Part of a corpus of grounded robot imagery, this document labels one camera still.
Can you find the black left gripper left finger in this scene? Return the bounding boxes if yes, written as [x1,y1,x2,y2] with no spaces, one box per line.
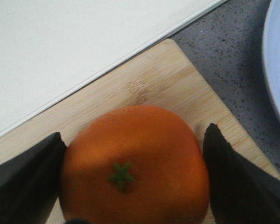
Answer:
[0,133,67,224]

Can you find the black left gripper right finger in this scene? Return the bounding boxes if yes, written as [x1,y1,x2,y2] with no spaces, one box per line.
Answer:
[203,124,280,224]

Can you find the whole orange fruit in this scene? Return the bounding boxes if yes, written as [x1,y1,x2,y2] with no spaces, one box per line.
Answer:
[59,105,210,224]

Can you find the light blue plate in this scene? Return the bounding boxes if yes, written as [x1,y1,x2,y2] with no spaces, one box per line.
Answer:
[262,0,280,122]

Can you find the cream white tray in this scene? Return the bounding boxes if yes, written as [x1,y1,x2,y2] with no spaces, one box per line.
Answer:
[0,0,221,137]

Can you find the wooden cutting board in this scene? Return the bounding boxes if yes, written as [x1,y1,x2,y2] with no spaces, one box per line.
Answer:
[0,40,280,224]

